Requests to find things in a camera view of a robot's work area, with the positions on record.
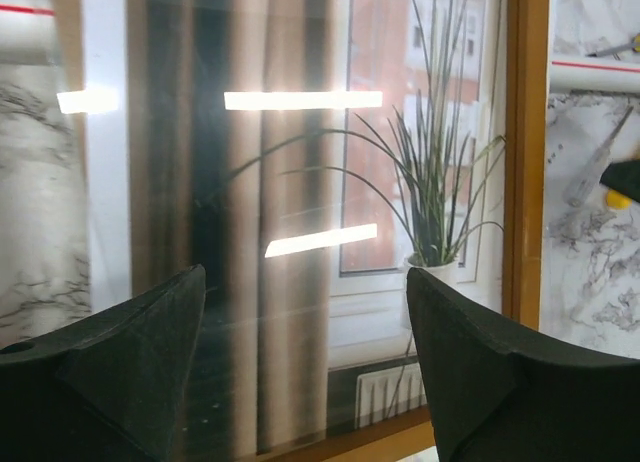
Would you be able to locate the plant window photo print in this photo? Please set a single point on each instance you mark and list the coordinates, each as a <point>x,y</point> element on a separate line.
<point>242,141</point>

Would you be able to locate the yellow black screwdriver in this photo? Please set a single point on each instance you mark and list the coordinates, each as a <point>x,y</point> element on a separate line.
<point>631,45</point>

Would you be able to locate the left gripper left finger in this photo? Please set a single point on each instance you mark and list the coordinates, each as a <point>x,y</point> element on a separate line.
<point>108,387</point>

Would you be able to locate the brown wooden picture frame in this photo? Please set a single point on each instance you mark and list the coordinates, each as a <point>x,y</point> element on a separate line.
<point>526,98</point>

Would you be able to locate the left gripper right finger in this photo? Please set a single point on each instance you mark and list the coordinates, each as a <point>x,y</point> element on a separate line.
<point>499,391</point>

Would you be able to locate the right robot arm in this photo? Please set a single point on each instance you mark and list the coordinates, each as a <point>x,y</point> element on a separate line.
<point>622,182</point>

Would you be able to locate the clear glass pane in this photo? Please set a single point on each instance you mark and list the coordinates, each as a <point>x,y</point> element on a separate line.
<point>446,190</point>

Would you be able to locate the white PVC pipe rack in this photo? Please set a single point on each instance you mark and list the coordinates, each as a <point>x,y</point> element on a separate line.
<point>28,36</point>

